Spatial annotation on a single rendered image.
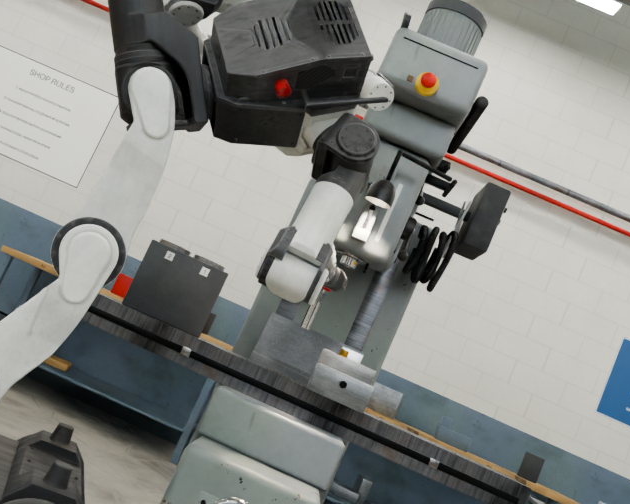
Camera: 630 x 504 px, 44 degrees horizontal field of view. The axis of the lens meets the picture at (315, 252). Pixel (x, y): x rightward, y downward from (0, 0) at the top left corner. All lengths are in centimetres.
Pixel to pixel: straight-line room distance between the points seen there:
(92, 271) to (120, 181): 19
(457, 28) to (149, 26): 117
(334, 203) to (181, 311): 68
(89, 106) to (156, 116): 533
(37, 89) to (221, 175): 171
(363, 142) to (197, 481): 80
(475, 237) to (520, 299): 418
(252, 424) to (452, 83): 99
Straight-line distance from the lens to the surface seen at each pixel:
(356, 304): 254
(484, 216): 246
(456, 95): 209
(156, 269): 210
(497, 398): 654
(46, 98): 707
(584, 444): 675
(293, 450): 191
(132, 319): 209
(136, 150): 162
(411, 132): 214
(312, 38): 162
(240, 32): 165
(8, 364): 164
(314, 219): 153
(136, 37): 168
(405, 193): 213
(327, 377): 195
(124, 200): 163
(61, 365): 601
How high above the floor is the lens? 99
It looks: 8 degrees up
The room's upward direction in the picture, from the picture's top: 24 degrees clockwise
